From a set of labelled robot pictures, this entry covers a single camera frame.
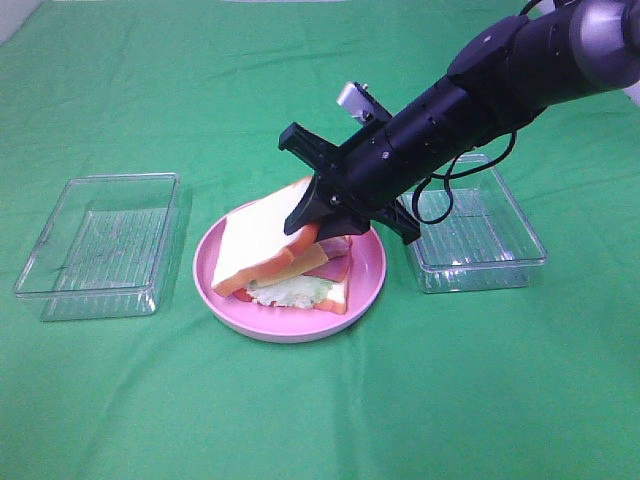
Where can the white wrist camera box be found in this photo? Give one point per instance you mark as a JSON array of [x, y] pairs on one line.
[[360, 104]]

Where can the toy bread slice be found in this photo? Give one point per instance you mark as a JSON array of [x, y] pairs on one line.
[[335, 302], [254, 245]]

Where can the clear plastic tray left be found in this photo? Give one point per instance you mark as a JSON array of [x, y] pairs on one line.
[[105, 250]]

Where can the toy bacon strip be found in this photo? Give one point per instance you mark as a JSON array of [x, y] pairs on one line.
[[335, 270]]

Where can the toy cheese slice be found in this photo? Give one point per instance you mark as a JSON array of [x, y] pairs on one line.
[[311, 258]]

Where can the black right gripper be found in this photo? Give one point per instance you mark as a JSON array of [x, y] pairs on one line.
[[353, 184]]

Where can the clear plastic tray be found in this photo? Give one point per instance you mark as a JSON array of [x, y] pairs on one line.
[[105, 250], [486, 242]]

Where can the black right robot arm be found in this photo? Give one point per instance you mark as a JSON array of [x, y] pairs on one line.
[[499, 83]]

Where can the pink plate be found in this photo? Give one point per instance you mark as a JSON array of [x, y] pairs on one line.
[[286, 324]]

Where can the clear plastic tray right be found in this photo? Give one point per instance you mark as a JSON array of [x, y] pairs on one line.
[[486, 242]]

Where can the toy lettuce leaf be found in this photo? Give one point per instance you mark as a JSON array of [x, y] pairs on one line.
[[298, 292]]

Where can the toy bacon strip streaky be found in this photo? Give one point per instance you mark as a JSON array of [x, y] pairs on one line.
[[336, 247]]

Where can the green tablecloth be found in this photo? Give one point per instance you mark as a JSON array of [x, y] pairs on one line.
[[533, 383]]

